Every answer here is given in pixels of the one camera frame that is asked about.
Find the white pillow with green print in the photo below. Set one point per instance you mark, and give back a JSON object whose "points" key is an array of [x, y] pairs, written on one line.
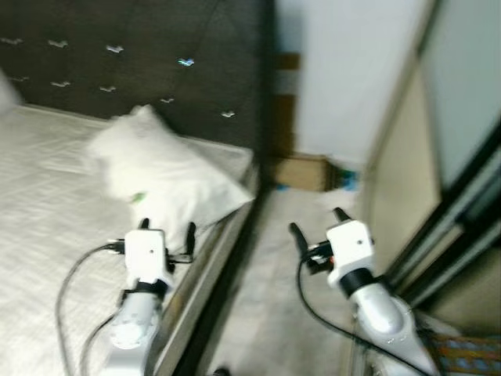
{"points": [[164, 176]]}

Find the brown cardboard box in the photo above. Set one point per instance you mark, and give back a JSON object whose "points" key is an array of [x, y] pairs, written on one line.
{"points": [[301, 174]]}

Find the quilted beige mattress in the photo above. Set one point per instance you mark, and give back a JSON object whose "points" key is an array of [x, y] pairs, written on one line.
{"points": [[47, 235]]}

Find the sliding wardrobe door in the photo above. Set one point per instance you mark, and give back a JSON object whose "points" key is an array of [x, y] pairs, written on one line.
{"points": [[462, 78]]}

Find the dark tufted headboard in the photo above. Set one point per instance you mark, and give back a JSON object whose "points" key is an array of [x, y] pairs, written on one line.
{"points": [[156, 31]]}

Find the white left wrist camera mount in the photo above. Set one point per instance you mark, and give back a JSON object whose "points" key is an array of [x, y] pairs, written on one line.
{"points": [[145, 254]]}

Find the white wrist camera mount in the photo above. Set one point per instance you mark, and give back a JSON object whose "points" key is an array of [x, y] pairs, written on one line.
{"points": [[145, 254], [351, 247]]}

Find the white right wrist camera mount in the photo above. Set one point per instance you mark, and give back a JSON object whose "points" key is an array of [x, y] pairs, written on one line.
{"points": [[351, 247]]}

